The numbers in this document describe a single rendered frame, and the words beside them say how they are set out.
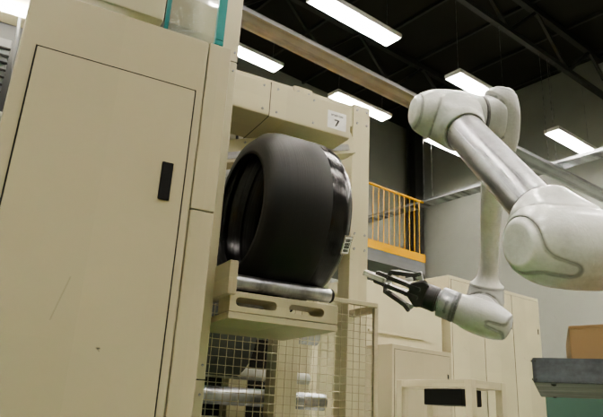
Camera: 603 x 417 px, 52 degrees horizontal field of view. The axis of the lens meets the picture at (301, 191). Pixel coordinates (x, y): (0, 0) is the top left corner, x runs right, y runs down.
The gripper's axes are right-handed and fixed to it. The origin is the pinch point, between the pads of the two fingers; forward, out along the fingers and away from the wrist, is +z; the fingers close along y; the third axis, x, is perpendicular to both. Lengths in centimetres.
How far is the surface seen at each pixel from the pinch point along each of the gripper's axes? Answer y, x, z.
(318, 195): -18.9, -9.0, 21.9
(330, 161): -29.1, 2.3, 25.4
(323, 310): 14.0, -7.8, 10.1
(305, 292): 10.7, -8.7, 17.0
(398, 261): 148, 810, 159
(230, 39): -58, 2, 73
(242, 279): 9.7, -23.8, 31.5
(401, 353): 156, 410, 48
